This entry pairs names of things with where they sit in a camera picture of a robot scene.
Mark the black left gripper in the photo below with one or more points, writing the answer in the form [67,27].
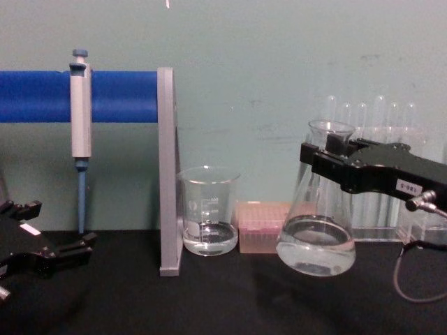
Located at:
[21,244]

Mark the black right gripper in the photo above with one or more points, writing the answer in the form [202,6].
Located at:
[401,174]

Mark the clear glass conical flask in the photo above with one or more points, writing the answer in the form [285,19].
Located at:
[316,244]

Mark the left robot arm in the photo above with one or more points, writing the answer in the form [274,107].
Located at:
[3,295]

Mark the clear glass test tube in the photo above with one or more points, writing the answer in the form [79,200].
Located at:
[330,108]
[362,118]
[395,118]
[410,118]
[346,113]
[379,115]

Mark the clear acrylic tube rack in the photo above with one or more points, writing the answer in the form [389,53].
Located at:
[427,146]

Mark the pink pipette tip box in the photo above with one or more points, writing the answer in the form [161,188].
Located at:
[260,223]

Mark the grey and blue pipette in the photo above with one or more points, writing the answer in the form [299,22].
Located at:
[80,115]

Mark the black table cloth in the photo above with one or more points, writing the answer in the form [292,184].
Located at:
[146,303]

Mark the grey stand upright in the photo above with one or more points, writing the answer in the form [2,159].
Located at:
[168,174]

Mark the blue stand bar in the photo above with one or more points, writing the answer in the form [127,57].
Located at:
[38,96]

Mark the clear glass beaker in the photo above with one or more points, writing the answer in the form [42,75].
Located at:
[209,227]

